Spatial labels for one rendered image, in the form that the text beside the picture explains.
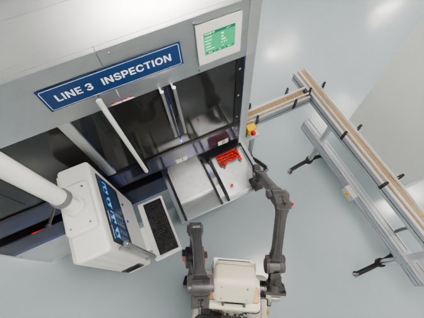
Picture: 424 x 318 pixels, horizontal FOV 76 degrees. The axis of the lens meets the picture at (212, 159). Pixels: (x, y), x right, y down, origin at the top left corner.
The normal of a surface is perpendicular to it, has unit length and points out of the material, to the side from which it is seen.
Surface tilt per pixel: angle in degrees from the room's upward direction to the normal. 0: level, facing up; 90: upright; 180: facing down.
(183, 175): 0
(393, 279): 0
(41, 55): 0
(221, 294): 48
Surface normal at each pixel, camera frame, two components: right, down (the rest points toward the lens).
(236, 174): -0.04, -0.44
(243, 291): -0.09, 0.37
